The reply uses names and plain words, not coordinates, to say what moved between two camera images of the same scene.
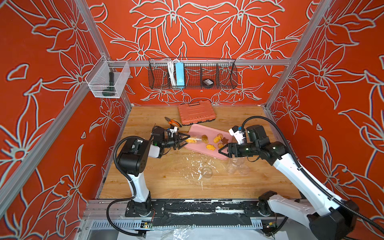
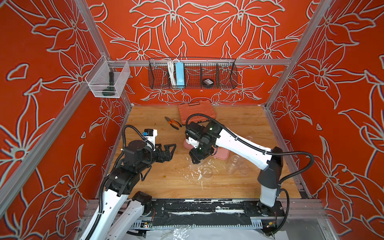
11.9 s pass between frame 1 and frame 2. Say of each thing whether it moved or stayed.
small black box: stayed
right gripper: moved
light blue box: stayed
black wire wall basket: stayed
